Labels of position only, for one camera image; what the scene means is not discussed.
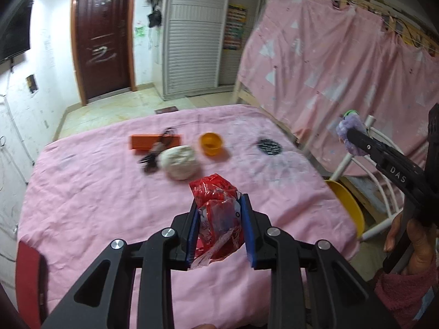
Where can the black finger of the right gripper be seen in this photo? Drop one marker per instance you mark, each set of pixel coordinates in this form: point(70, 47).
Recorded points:
point(400, 170)

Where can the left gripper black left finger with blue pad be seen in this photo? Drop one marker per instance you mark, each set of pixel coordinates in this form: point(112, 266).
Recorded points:
point(102, 296)

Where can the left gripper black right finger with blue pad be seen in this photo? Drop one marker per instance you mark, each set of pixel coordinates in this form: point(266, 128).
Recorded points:
point(311, 284)

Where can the red plastic wrapper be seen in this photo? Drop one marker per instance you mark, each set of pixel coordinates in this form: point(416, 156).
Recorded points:
point(220, 229)

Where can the orange rectangular box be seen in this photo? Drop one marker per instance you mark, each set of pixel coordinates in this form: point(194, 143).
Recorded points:
point(145, 142)

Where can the person's right hand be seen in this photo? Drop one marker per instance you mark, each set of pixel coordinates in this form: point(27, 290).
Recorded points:
point(423, 242)

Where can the white metal chair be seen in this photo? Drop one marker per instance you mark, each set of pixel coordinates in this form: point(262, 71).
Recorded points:
point(373, 192)

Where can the pink bed sheet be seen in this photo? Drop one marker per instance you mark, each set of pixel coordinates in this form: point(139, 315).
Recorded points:
point(90, 188)

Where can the black dotted round patch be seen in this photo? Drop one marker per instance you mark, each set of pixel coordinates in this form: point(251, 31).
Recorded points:
point(269, 147)

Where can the pink patterned hanging curtain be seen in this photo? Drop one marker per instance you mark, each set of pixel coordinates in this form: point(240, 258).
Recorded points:
point(318, 133)

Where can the white crumpled tissue ball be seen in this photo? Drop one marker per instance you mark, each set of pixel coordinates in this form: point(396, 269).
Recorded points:
point(179, 162)

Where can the orange small bowl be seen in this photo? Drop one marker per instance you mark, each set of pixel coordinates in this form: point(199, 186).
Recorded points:
point(211, 144)

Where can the colourful wardrobe poster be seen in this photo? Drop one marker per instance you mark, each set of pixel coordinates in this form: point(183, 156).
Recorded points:
point(235, 27)

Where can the white louvered wardrobe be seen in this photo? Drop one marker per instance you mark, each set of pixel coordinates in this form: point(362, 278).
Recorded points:
point(194, 62)

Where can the dark brown wooden door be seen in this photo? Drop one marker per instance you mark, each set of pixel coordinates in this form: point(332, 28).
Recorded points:
point(102, 47)

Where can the wall socket box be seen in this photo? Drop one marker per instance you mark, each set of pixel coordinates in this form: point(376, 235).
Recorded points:
point(31, 83)

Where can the black wall television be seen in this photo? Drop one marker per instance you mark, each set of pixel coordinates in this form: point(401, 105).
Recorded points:
point(16, 39)

